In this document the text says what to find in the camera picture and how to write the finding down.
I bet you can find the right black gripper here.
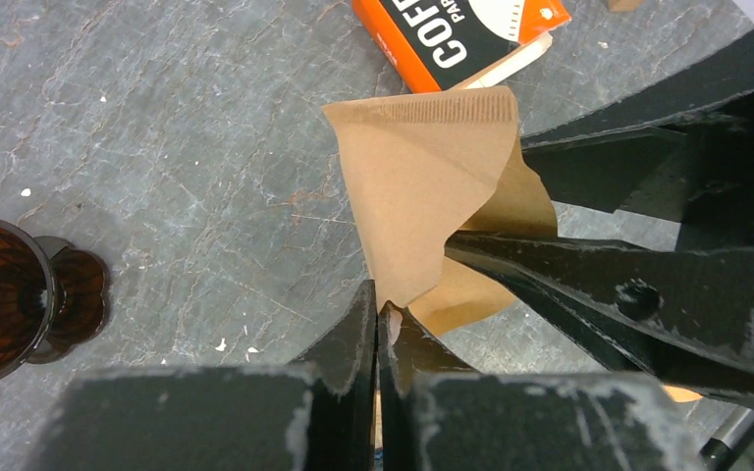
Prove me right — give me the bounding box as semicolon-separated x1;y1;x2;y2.
446;29;754;409

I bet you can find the brown amber glass dripper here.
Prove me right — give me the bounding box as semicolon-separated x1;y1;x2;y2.
0;220;110;380

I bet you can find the orange black coffee filter box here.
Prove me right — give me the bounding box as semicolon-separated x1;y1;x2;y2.
351;0;571;93

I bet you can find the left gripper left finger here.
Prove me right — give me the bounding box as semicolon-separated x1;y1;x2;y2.
26;280;377;470

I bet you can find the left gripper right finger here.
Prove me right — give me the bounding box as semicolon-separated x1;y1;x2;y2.
378;303;703;470

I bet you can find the brown paper coffee filter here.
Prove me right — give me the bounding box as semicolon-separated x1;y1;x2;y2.
323;86;558;336

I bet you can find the small wooden cube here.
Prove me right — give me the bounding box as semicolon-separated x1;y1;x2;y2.
607;0;643;13

